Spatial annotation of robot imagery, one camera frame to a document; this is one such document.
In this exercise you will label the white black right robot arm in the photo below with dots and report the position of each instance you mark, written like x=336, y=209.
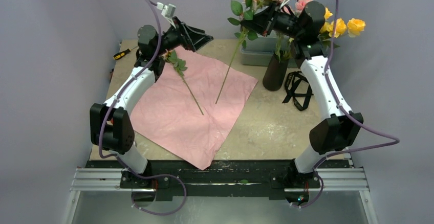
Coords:
x=338, y=127

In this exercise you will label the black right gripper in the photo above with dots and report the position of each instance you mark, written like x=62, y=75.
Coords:
x=263, y=20

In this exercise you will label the peach rose stem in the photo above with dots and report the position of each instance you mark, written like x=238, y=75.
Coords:
x=244, y=10

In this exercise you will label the pink wrapping paper sheet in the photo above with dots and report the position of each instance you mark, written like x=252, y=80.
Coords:
x=167, y=115

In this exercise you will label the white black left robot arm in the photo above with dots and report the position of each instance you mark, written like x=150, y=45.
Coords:
x=110, y=125

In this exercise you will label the yellow rose stem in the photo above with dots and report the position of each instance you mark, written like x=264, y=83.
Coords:
x=352, y=28

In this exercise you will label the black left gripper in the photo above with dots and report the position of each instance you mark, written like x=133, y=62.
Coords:
x=198, y=38

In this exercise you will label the yellow black handled screwdriver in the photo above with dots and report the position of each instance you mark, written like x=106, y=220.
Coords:
x=121, y=54

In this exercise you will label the dark cylindrical vase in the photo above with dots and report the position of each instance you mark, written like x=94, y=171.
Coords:
x=275, y=73

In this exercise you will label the aluminium rail frame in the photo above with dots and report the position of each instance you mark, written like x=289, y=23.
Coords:
x=265, y=130

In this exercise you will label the green translucent plastic storage box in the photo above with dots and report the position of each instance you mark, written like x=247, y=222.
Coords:
x=263, y=45

